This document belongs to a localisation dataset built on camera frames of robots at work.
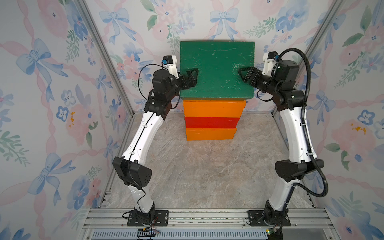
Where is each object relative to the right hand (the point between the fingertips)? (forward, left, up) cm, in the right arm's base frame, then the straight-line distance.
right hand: (243, 71), depth 67 cm
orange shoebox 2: (-2, +17, -44) cm, 47 cm away
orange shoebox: (-3, +13, -19) cm, 23 cm away
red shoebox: (-2, +12, -32) cm, 35 cm away
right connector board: (-56, -16, -54) cm, 80 cm away
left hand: (0, +23, +1) cm, 23 cm away
